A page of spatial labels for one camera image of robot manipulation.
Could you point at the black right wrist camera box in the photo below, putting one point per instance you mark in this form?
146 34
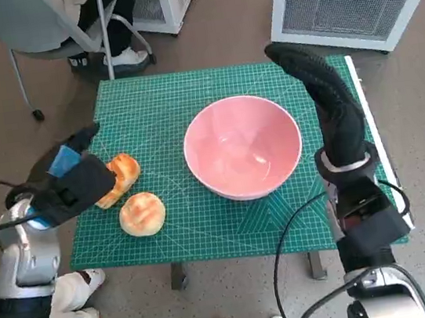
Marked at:
376 223

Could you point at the round toy bread bun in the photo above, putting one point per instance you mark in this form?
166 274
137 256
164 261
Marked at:
143 214

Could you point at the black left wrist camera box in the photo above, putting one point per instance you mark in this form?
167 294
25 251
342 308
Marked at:
78 189

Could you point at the pink bowl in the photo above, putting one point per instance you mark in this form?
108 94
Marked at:
242 147

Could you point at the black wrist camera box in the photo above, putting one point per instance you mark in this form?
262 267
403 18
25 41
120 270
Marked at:
78 189
376 223

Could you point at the long braided toy bread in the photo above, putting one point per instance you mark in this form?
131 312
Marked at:
125 169

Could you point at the bare black robot left hand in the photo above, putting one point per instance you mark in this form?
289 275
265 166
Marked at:
62 160

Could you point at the grey office chair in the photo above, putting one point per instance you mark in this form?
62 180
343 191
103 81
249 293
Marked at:
19 20

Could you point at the seated person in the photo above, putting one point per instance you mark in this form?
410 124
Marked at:
118 26

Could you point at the black metal table leg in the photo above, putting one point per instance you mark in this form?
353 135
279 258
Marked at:
178 276
318 266

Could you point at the green cutting mat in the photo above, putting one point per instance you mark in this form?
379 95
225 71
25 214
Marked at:
202 89

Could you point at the black gloved robot right hand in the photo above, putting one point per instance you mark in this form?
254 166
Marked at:
337 117

